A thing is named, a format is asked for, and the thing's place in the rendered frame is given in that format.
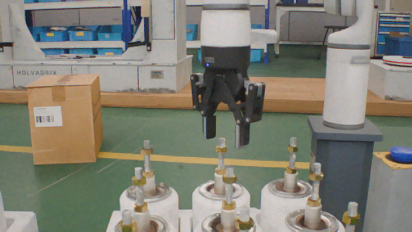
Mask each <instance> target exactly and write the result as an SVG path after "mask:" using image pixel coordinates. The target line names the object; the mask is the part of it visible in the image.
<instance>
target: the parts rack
mask: <svg viewBox="0 0 412 232"><path fill-rule="evenodd" d="M189 6H202V0H186V7H189ZM250 6H265V10H266V11H265V29H266V30H269V14H270V0H250ZM85 8H121V10H122V28H123V41H73V42H70V41H66V42H46V43H42V42H35V43H36V44H37V46H38V47H39V48H118V47H122V49H123V53H124V52H126V51H127V49H128V48H129V47H128V46H127V45H128V43H130V42H132V41H133V39H132V38H133V36H131V15H132V17H133V18H132V19H133V20H134V21H133V22H134V24H135V27H136V26H137V25H138V24H141V22H142V19H143V17H141V0H108V1H66V2H58V3H32V4H24V11H25V23H26V25H27V27H33V15H32V14H33V11H46V10H63V9H85ZM131 8H133V10H134V12H135V15H136V21H135V18H134V16H133V13H132V11H131ZM135 9H136V11H135ZM186 48H201V39H196V40H193V41H186ZM250 49H264V58H263V59H264V62H262V63H270V61H269V60H268V59H269V56H268V49H269V46H268V44H267V43H251V44H250Z"/></svg>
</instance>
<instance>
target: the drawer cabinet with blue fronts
mask: <svg viewBox="0 0 412 232"><path fill-rule="evenodd" d="M376 18H377V23H376V29H375V47H374V54H373V57H372V59H376V60H382V58H383V57H384V56H385V52H384V48H385V38H384V36H385V35H388V36H389V32H400V34H405V36H408V37H409V36H410V30H411V29H410V25H411V12H399V11H386V12H383V11H377V16H376Z"/></svg>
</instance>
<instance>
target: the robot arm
mask: <svg viewBox="0 0 412 232"><path fill-rule="evenodd" d="M323 5H324V9H325V11H326V13H327V14H328V15H348V16H358V21H357V22H356V23H355V24H354V25H352V26H351V27H349V28H347V29H344V30H341V31H338V32H334V33H332V34H330V35H329V36H328V42H327V48H328V51H327V62H326V79H325V88H324V105H323V121H322V124H323V125H324V126H326V127H329V128H333V129H338V130H359V129H362V128H363V127H364V118H365V112H366V99H367V93H368V74H369V67H370V55H371V52H370V48H371V33H372V30H371V27H372V21H373V9H374V5H375V0H323ZM251 43H267V44H269V43H277V32H276V31H275V30H260V29H251V23H250V0H202V17H201V65H202V66H203V67H204V68H205V71H204V72H202V73H193V74H192V75H191V91H192V105H193V108H194V110H195V111H197V110H198V111H199V112H200V113H201V115H202V116H203V134H204V138H205V139H213V138H215V137H216V115H214V113H216V109H217V107H218V104H219V103H220V102H222V103H225V104H228V107H229V110H230V111H231V112H232V113H233V116H234V119H235V121H236V124H237V125H236V126H235V148H236V149H238V150H241V149H243V148H246V147H247V144H249V142H250V125H251V124H252V123H255V122H257V121H260V120H261V119H262V115H263V105H264V99H265V89H266V85H265V83H264V82H263V81H261V82H254V81H250V79H249V78H248V75H247V69H248V67H249V66H250V64H251V62H250V44H251ZM246 90H247V91H246ZM245 91H246V92H245ZM199 95H201V102H199V99H198V96H199ZM239 100H240V101H241V103H240V104H237V103H235V102H238V101H239ZM240 109H241V111H242V114H243V117H242V115H241V112H240Z"/></svg>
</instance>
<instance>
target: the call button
mask: <svg viewBox="0 0 412 232"><path fill-rule="evenodd" d="M390 154H391V155H392V158H393V159H395V160H398V161H401V162H411V161H412V148H409V147H401V146H395V147H393V148H391V149H390Z"/></svg>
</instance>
